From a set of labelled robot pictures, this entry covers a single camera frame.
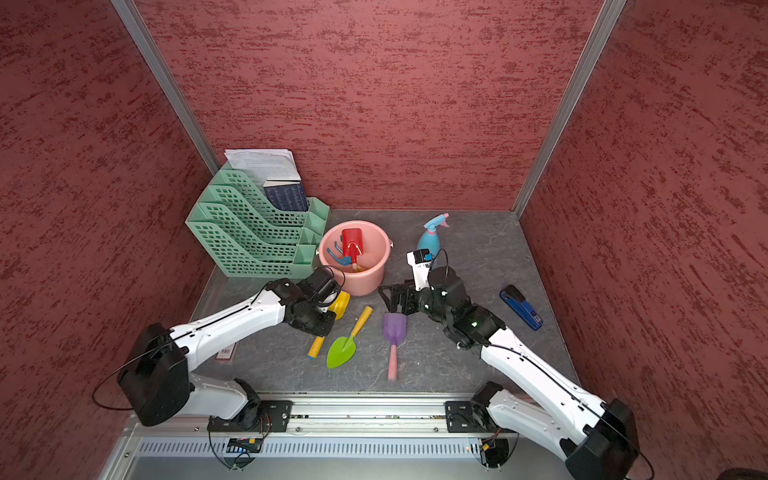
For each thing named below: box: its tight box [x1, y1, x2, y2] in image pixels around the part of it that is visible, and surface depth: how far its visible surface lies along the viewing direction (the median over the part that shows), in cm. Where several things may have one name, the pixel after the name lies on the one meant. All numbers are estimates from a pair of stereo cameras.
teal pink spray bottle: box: [417, 212, 450, 258], surface depth 99 cm
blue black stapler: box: [499, 284, 544, 331], surface depth 94 cm
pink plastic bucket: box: [316, 220, 394, 296], surface depth 94 cm
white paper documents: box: [224, 149, 301, 199], surface depth 102 cm
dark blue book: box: [263, 181, 309, 212], surface depth 109 cm
